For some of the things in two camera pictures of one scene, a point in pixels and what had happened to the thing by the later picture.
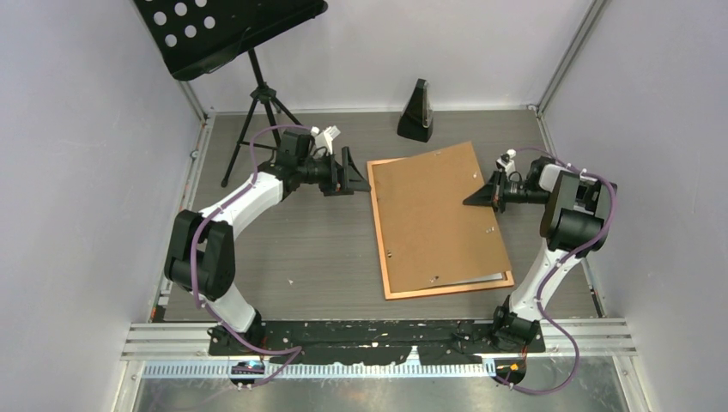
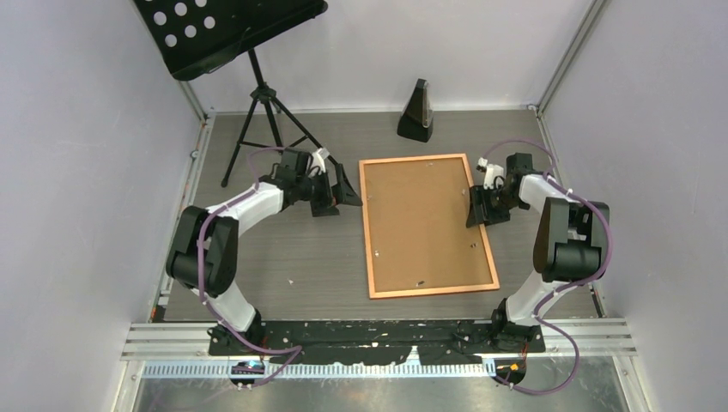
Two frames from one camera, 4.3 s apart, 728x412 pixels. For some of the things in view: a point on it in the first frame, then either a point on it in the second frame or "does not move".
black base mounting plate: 367,342 does not move
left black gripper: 346,181 -> 342,194
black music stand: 194,37 does not move
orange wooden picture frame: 507,279 -> 434,291
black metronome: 416,119 does not move
